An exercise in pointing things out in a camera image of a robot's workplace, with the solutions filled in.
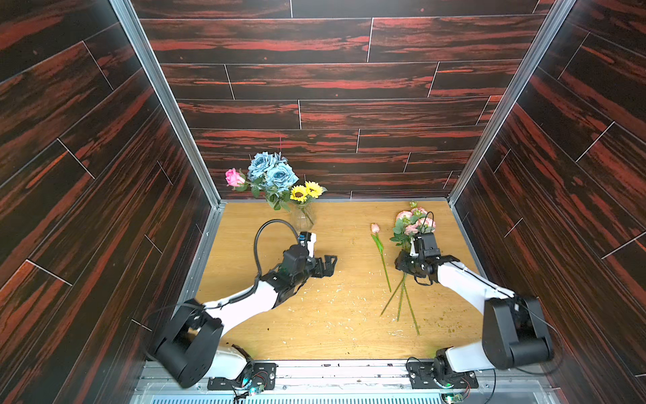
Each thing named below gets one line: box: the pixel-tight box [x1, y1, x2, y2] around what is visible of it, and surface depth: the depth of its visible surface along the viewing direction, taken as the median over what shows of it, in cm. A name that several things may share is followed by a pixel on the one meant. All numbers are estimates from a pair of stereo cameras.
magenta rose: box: [224, 167, 249, 192], surface depth 75 cm
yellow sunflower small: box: [304, 180, 323, 198], surface depth 95 cm
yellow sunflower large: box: [289, 185, 308, 203], surface depth 95 cm
